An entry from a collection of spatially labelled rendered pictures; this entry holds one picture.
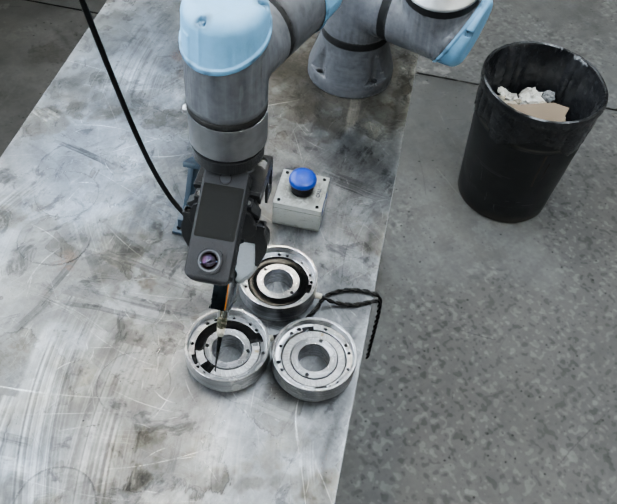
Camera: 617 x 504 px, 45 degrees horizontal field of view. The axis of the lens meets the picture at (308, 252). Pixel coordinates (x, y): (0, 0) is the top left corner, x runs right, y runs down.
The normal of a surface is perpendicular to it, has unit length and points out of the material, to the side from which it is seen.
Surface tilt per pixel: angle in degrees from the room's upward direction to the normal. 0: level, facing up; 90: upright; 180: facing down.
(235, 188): 32
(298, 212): 90
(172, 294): 0
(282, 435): 0
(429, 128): 0
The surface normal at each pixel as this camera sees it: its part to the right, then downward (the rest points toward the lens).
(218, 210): -0.04, -0.11
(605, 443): 0.07, -0.62
